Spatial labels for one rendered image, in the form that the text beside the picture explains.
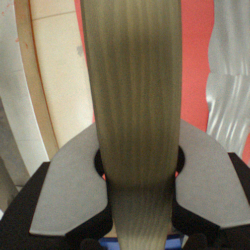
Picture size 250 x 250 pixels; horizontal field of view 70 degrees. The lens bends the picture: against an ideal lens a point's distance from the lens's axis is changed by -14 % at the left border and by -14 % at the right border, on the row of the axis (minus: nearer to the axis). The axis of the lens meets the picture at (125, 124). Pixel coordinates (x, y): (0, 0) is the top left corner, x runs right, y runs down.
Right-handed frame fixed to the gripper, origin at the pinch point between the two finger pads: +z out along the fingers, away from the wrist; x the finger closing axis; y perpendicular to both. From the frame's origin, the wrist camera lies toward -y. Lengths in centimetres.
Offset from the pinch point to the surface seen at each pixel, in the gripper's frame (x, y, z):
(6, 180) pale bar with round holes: -17.1, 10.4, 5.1
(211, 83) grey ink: 8.5, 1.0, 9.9
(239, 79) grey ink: 12.0, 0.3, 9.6
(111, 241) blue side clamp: -4.8, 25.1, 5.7
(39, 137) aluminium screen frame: -10.5, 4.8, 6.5
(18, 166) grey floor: -101, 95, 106
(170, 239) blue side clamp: 4.9, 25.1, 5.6
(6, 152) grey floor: -107, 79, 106
